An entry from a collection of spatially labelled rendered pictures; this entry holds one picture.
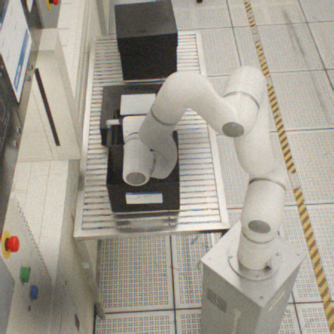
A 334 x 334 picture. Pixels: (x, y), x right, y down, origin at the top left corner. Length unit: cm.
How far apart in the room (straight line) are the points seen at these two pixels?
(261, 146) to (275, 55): 266
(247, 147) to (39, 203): 90
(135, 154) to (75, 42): 120
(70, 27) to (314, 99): 177
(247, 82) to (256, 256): 69
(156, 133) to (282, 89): 236
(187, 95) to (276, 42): 288
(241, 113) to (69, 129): 89
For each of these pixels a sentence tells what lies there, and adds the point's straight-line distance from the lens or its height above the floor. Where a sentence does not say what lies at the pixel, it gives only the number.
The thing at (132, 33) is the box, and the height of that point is 101.
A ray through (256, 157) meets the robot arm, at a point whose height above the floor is 134.
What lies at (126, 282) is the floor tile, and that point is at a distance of 270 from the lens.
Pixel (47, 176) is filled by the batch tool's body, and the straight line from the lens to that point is 203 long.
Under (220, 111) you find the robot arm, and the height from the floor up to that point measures 154.
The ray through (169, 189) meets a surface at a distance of 188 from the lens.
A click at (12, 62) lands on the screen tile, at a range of 141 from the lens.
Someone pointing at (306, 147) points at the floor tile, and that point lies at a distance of 332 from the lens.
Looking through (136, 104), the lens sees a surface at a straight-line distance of 176.
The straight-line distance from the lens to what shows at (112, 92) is 234.
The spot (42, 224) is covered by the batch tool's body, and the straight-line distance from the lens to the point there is 189.
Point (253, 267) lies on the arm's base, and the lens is 183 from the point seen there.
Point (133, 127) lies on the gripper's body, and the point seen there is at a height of 120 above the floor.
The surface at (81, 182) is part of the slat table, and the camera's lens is 212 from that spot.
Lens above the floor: 237
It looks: 50 degrees down
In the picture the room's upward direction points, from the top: 3 degrees counter-clockwise
